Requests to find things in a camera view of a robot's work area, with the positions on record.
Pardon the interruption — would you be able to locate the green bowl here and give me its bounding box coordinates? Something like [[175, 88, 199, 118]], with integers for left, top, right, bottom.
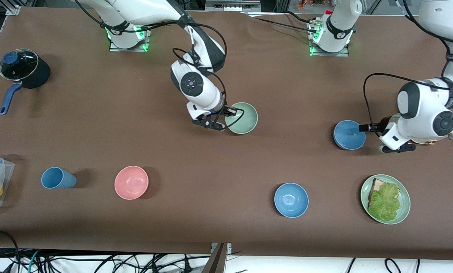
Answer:
[[225, 102, 258, 135]]

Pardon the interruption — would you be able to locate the blue bowl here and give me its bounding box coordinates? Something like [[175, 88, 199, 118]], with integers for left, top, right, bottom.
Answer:
[[274, 182, 309, 218], [333, 120, 366, 151]]

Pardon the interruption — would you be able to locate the pink bowl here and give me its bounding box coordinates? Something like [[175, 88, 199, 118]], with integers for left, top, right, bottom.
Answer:
[[114, 165, 149, 200]]

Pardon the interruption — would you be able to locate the light toast slice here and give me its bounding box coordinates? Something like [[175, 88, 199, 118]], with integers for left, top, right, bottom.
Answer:
[[368, 178, 392, 207]]

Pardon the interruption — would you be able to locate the green lettuce leaf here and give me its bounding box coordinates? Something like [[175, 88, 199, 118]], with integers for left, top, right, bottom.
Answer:
[[368, 183, 401, 223]]

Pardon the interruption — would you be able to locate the green plate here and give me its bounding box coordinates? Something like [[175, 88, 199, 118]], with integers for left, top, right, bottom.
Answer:
[[360, 174, 411, 225]]

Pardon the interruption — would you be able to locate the grey power strip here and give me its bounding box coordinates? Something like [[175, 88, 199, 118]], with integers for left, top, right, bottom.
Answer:
[[205, 0, 262, 12]]

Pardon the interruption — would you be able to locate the blue cup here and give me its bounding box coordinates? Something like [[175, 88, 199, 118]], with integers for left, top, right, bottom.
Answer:
[[41, 167, 77, 189]]

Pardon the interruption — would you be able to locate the glass pot lid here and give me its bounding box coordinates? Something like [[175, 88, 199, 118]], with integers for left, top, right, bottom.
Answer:
[[0, 49, 39, 81]]

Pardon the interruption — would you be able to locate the black camera cable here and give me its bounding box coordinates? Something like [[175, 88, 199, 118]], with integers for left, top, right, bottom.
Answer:
[[172, 24, 246, 131], [363, 73, 453, 131]]

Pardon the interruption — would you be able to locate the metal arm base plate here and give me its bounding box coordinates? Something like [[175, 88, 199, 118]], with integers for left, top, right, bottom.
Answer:
[[108, 27, 151, 53], [308, 21, 351, 58]]

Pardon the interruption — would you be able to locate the black table cable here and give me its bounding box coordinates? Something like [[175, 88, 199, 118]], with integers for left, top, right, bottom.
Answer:
[[249, 11, 320, 35]]

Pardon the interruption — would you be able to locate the dark metal post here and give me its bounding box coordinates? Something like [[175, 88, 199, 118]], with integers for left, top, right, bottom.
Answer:
[[201, 243, 228, 273]]

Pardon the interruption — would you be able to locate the dark saucepan blue handle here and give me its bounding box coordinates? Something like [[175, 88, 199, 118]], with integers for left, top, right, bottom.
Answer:
[[0, 49, 51, 115]]

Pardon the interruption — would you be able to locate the green floor cable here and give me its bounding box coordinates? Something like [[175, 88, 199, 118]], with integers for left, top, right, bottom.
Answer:
[[28, 249, 42, 273]]

